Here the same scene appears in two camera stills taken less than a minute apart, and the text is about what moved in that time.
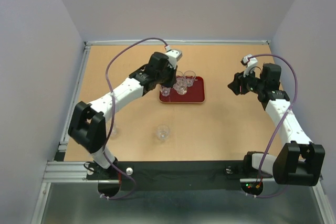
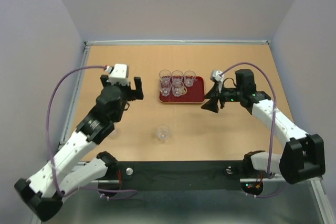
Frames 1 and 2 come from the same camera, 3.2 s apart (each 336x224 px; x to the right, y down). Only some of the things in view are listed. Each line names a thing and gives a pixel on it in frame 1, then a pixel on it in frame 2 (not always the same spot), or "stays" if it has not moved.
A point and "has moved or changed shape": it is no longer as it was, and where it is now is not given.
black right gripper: x=239 y=80 to x=214 y=94
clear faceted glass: x=180 y=85 has moved or changed shape
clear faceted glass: x=163 y=132 stays
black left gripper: x=172 y=78 to x=135 y=94
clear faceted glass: x=165 y=91 stays
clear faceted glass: x=179 y=76 stays
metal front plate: x=84 y=203 stays
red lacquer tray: x=195 y=94 stays
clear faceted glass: x=189 y=76 stays
